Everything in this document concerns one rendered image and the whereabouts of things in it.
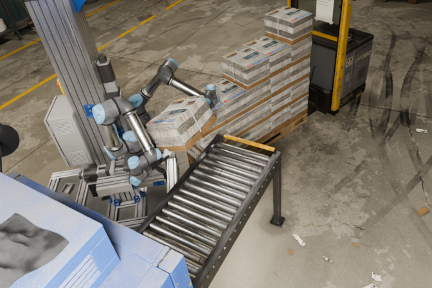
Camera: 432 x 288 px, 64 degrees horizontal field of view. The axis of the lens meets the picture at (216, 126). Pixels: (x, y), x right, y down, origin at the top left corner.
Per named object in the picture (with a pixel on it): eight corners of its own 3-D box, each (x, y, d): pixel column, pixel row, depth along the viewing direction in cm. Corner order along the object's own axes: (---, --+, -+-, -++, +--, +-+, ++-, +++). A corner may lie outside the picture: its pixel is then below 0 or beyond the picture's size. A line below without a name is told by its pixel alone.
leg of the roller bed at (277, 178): (275, 216, 308) (274, 161, 266) (281, 219, 305) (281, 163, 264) (272, 222, 304) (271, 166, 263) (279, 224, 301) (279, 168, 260)
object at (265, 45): (242, 45, 346) (242, 44, 346) (262, 36, 359) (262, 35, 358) (268, 56, 322) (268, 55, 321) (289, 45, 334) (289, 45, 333)
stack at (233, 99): (188, 165, 372) (174, 101, 322) (266, 117, 423) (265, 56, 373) (210, 185, 347) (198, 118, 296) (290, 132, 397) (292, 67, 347)
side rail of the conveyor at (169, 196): (218, 144, 289) (216, 133, 282) (224, 146, 287) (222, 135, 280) (104, 284, 203) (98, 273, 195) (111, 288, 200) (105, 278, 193)
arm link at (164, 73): (155, 69, 262) (211, 101, 266) (161, 62, 270) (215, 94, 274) (150, 80, 270) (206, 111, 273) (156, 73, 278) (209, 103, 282)
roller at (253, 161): (215, 147, 274) (212, 144, 270) (270, 164, 253) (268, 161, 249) (212, 153, 273) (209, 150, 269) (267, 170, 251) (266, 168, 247)
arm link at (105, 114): (130, 155, 257) (119, 105, 214) (112, 164, 251) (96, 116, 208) (123, 144, 262) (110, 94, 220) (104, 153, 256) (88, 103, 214)
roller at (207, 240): (159, 216, 228) (157, 211, 225) (221, 244, 207) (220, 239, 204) (154, 222, 225) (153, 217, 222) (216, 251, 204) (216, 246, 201)
